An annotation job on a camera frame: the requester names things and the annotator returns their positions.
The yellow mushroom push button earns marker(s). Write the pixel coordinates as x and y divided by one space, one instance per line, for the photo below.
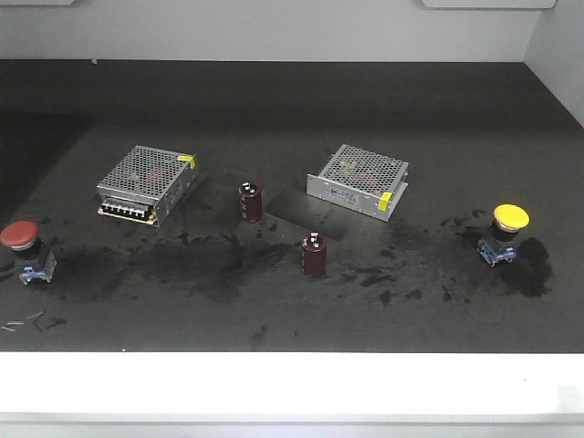
499 243

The red mushroom push button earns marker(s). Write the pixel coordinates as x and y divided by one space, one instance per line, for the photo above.
34 260

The front dark red capacitor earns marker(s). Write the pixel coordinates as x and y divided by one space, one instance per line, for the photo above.
314 248

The dark red capacitor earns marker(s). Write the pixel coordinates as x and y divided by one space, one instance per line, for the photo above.
314 248
250 199

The rear dark red capacitor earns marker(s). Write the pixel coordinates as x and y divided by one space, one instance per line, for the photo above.
250 199

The right metal power supply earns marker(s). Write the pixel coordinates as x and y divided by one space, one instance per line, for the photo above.
362 181

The metal power supply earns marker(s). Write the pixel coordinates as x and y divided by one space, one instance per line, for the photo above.
146 185
362 181

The left metal power supply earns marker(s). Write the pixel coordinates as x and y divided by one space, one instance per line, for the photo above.
146 185

